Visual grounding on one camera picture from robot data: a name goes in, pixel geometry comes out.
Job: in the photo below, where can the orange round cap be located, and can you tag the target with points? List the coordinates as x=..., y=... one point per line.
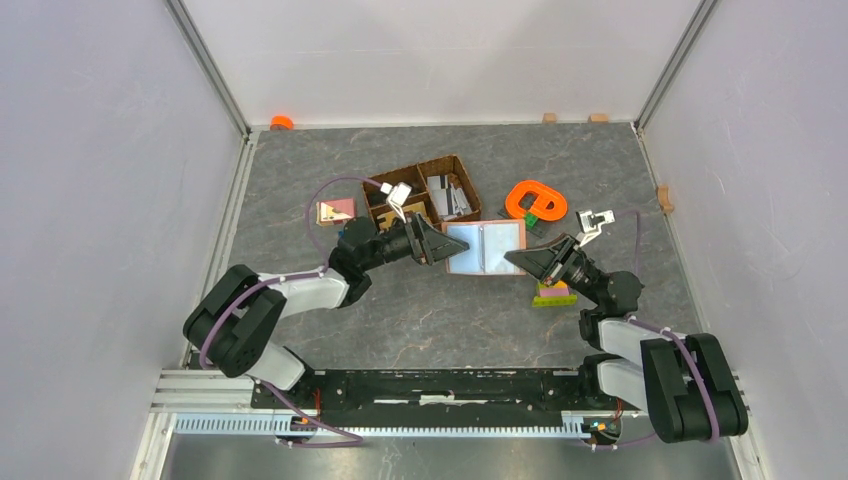
x=281, y=122

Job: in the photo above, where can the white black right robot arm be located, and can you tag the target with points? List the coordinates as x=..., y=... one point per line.
x=682, y=382

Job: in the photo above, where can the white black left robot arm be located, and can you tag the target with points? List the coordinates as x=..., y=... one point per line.
x=233, y=323

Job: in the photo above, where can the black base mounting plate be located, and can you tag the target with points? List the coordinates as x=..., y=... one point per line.
x=449, y=397

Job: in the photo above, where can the green building block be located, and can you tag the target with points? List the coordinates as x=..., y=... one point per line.
x=530, y=220

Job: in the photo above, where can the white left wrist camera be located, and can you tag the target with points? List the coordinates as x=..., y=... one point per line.
x=396, y=196

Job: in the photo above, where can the curved wooden piece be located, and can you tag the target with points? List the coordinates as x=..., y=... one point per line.
x=664, y=199

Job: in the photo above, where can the gold card front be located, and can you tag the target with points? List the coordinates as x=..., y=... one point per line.
x=385, y=220

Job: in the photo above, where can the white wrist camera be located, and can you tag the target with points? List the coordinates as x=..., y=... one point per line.
x=591, y=223
x=396, y=196

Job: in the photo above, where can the pink tan small box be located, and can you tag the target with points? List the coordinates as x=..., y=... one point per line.
x=335, y=212

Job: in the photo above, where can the yellow-green small block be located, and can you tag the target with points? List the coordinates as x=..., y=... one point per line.
x=556, y=295

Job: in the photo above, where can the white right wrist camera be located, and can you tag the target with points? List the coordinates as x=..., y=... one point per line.
x=591, y=223

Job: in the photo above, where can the grey cable duct strip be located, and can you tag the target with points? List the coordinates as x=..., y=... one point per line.
x=285, y=425

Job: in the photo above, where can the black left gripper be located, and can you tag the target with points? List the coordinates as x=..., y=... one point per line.
x=435, y=245

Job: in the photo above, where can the wooden block right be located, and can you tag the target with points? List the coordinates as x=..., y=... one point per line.
x=598, y=118

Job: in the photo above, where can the brown woven basket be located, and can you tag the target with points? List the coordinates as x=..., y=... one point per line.
x=415, y=175

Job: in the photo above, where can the orange plastic ring toy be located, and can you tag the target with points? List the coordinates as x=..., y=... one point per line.
x=538, y=199

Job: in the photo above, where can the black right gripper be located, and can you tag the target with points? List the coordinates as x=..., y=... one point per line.
x=544, y=261

